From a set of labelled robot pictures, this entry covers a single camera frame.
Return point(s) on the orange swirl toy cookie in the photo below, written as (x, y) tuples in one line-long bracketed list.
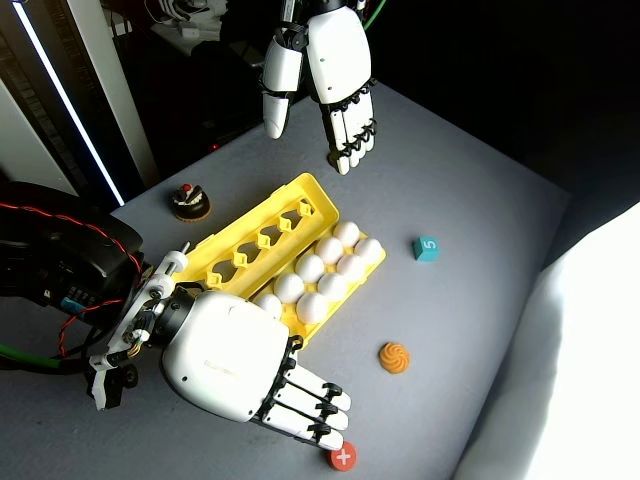
[(394, 357)]

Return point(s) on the white backdrop sheet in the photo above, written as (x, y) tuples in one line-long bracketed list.
[(575, 350)]

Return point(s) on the yellow plastic egg box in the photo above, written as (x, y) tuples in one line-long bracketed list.
[(300, 210)]

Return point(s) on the chocolate toy cake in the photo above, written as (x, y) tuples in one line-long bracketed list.
[(191, 205)]

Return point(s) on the grey table cloth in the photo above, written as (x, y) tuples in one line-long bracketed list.
[(450, 325)]

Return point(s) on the white light strip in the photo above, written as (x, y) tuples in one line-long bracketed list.
[(65, 100)]

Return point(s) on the white frame post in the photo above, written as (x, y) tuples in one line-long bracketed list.
[(115, 100)]

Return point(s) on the red cylinder with white cross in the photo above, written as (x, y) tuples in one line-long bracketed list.
[(343, 457)]

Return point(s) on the teal number cube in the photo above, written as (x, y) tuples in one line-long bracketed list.
[(426, 248)]

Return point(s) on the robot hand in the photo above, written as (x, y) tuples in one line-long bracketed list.
[(225, 355), (337, 60)]

